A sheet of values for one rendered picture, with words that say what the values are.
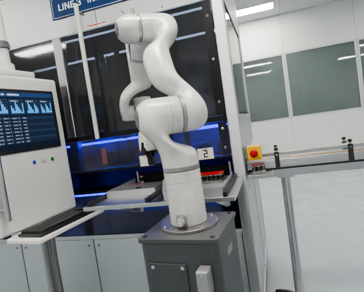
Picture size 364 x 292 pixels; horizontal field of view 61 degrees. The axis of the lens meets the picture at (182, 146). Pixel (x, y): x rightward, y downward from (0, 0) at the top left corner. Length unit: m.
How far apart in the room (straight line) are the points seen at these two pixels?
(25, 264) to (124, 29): 1.75
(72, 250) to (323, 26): 5.57
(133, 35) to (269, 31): 5.32
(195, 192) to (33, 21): 1.56
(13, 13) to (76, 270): 1.63
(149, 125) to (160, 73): 0.20
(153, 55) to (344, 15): 5.64
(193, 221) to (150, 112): 0.36
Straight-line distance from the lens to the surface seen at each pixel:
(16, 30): 2.26
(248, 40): 6.38
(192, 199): 0.98
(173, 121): 0.95
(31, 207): 1.74
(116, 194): 1.58
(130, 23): 1.19
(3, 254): 2.54
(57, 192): 1.85
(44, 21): 2.14
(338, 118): 6.33
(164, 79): 1.05
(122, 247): 1.98
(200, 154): 1.67
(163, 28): 1.19
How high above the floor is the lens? 1.19
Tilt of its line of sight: 4 degrees down
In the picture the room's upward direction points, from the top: 8 degrees counter-clockwise
